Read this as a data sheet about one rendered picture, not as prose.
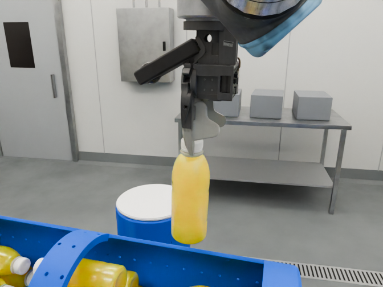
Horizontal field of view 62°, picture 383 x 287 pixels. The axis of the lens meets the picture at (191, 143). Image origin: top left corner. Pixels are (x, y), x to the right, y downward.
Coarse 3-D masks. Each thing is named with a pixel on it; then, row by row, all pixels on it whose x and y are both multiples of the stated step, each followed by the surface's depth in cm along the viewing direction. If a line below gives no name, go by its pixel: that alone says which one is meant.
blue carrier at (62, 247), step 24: (0, 216) 78; (0, 240) 89; (24, 240) 86; (48, 240) 84; (72, 240) 64; (96, 240) 66; (120, 240) 73; (144, 240) 69; (48, 264) 59; (72, 264) 59; (120, 264) 80; (144, 264) 78; (168, 264) 76; (192, 264) 73; (216, 264) 71; (240, 264) 68; (264, 264) 58; (288, 264) 61
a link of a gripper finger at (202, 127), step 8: (200, 104) 50; (192, 112) 50; (200, 112) 50; (192, 120) 50; (200, 120) 51; (208, 120) 50; (184, 128) 50; (192, 128) 51; (200, 128) 51; (208, 128) 50; (216, 128) 50; (184, 136) 51; (192, 136) 51; (200, 136) 51; (208, 136) 51; (216, 136) 51; (192, 144) 52; (192, 152) 53
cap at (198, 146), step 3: (183, 138) 56; (183, 141) 54; (195, 141) 55; (198, 141) 54; (201, 141) 55; (183, 144) 54; (195, 144) 54; (198, 144) 54; (201, 144) 54; (183, 147) 55; (195, 147) 54; (198, 147) 54; (201, 147) 55; (183, 150) 55; (186, 150) 54; (195, 150) 54; (198, 150) 54; (201, 150) 55
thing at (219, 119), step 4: (196, 100) 55; (200, 100) 55; (204, 100) 55; (208, 100) 55; (208, 104) 55; (212, 104) 55; (208, 108) 55; (212, 108) 55; (208, 112) 56; (212, 112) 56; (216, 112) 56; (208, 116) 56; (212, 116) 56; (216, 116) 56; (220, 116) 56; (224, 116) 56; (212, 120) 56; (216, 120) 56; (220, 120) 56; (224, 120) 56; (220, 124) 56; (224, 124) 56
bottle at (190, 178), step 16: (176, 160) 56; (192, 160) 54; (176, 176) 55; (192, 176) 54; (208, 176) 56; (176, 192) 56; (192, 192) 55; (208, 192) 58; (176, 208) 57; (192, 208) 56; (176, 224) 58; (192, 224) 57; (176, 240) 59; (192, 240) 58
